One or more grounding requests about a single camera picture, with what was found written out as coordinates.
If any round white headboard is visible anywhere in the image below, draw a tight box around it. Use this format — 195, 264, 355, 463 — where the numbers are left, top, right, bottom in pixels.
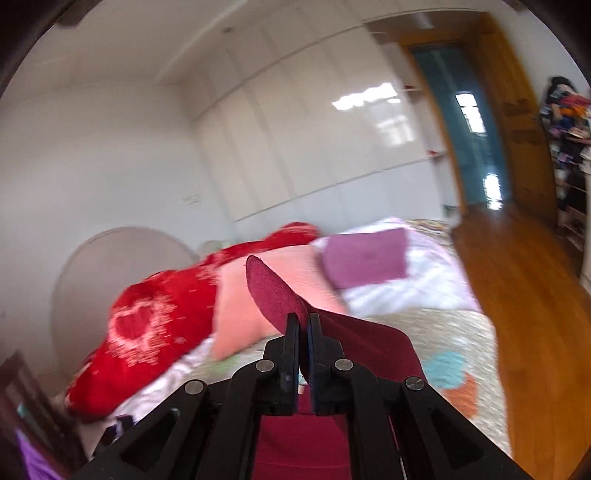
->
50, 226, 200, 370

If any bed with patterned cover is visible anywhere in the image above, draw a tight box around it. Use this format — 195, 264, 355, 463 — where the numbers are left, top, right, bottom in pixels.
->
185, 218, 513, 457

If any wooden door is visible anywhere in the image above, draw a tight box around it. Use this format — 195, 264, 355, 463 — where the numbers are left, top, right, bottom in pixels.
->
399, 14, 559, 227

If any cluttered shelf rack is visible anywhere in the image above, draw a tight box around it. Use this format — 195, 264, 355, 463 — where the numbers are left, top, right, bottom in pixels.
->
539, 76, 591, 282

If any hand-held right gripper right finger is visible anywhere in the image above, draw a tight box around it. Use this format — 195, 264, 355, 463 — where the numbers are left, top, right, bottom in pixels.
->
307, 312, 536, 480

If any red patterned pillow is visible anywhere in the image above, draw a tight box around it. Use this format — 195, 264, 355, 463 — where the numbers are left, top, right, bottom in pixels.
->
65, 222, 324, 422

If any pink pillow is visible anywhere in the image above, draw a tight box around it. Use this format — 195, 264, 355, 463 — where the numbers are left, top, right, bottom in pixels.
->
211, 244, 349, 361

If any dark wooden nightstand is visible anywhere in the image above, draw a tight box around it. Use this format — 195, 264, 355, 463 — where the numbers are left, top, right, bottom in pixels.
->
0, 350, 88, 480

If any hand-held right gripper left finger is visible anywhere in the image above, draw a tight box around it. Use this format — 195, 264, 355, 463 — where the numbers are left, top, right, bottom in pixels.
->
90, 312, 301, 480

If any purple folded cloth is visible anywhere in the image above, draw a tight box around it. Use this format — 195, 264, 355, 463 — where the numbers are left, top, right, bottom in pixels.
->
322, 229, 409, 291

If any white wardrobe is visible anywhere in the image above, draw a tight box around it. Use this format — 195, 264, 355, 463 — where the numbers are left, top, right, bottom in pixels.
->
191, 11, 462, 252

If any dark red small garment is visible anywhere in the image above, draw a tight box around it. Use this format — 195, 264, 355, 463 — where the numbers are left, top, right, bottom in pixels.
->
245, 255, 428, 480

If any white lilac quilt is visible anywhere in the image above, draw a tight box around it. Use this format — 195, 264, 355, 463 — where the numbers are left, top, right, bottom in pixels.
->
314, 217, 483, 318

